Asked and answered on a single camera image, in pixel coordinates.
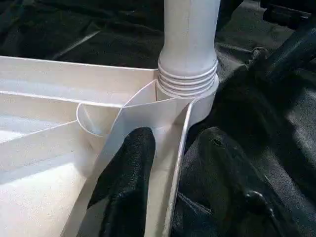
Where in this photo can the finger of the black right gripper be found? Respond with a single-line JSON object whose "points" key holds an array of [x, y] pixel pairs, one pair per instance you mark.
{"points": [[289, 54]]}

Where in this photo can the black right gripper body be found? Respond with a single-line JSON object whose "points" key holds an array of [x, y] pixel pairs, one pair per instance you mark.
{"points": [[291, 14]]}

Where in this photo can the black plastic mat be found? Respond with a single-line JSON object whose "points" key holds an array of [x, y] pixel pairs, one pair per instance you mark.
{"points": [[276, 138]]}

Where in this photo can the white plastic table leg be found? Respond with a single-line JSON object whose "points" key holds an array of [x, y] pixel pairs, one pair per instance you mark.
{"points": [[190, 44]]}

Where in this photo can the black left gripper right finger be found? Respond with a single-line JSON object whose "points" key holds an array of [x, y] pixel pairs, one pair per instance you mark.
{"points": [[232, 187]]}

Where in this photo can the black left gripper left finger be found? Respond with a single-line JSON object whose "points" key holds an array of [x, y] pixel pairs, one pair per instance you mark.
{"points": [[123, 187]]}

